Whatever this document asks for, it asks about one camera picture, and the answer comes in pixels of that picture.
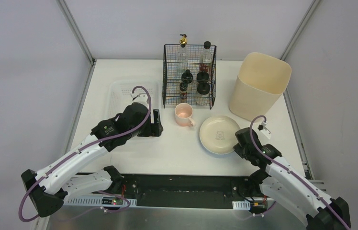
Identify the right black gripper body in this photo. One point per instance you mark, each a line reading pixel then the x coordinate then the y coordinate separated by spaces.
pixel 242 151

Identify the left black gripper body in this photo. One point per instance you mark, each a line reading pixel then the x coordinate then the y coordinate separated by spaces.
pixel 153 124

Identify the pink mug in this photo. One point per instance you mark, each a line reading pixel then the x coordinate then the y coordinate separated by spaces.
pixel 183 115

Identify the cream plate with bear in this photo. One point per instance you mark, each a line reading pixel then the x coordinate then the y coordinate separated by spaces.
pixel 217 134

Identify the white perforated plastic basket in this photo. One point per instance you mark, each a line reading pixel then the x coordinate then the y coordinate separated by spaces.
pixel 119 95

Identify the spice jar black lid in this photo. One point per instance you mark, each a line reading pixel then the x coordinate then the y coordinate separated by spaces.
pixel 203 91
pixel 187 76
pixel 202 77

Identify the glass bottle gold pourer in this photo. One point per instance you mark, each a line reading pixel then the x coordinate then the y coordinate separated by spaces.
pixel 182 54

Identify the dark sauce bottle black cap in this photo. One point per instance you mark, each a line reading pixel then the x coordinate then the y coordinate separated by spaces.
pixel 206 57

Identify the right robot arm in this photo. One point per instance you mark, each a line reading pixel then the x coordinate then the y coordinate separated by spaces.
pixel 277 179

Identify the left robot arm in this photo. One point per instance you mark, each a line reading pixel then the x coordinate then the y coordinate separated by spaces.
pixel 49 188

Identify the beige waste bin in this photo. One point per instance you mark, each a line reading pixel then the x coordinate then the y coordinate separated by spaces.
pixel 261 80

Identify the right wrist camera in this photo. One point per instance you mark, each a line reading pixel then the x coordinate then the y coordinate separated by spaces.
pixel 264 131

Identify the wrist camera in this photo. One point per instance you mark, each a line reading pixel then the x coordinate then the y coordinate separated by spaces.
pixel 264 131
pixel 141 98

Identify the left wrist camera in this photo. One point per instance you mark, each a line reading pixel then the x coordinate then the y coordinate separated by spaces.
pixel 141 98

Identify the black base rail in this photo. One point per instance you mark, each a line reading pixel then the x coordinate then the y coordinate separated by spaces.
pixel 187 191

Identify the black wire rack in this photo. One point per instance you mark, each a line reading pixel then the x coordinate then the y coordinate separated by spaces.
pixel 171 79

